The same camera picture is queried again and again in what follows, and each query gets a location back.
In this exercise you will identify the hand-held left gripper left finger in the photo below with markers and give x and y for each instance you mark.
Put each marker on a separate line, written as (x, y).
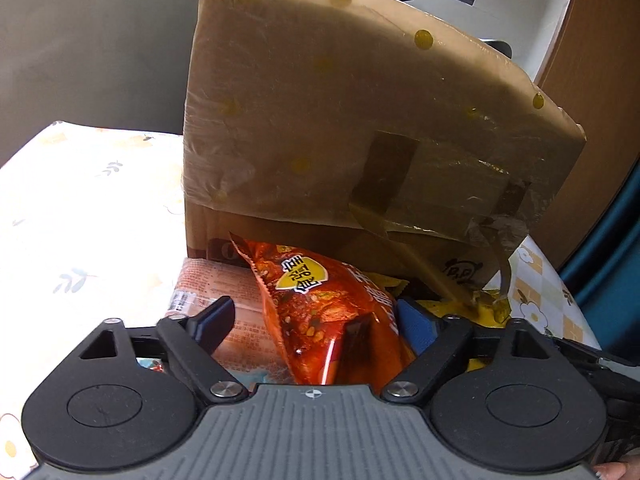
(219, 316)

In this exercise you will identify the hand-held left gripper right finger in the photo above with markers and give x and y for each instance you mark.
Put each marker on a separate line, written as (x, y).
(415, 321)

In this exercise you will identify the red snack bag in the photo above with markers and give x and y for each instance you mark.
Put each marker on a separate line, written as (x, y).
(320, 310)

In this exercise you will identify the plastic-wrapped cardboard box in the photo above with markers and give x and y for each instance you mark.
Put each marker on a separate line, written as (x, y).
(325, 110)

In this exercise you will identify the person's right hand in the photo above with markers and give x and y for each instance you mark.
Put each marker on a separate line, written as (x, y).
(610, 472)

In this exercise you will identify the pink snack packet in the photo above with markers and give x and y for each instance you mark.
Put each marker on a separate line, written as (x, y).
(215, 280)

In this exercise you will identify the yellow snack packet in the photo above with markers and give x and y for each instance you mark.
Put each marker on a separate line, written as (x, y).
(450, 305)

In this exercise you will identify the blue fabric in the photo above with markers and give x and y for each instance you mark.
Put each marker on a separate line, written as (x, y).
(615, 270)

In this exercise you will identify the floral printed blanket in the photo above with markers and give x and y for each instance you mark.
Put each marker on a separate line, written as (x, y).
(75, 220)

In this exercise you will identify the wooden panel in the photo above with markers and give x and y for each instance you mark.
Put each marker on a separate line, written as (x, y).
(600, 85)

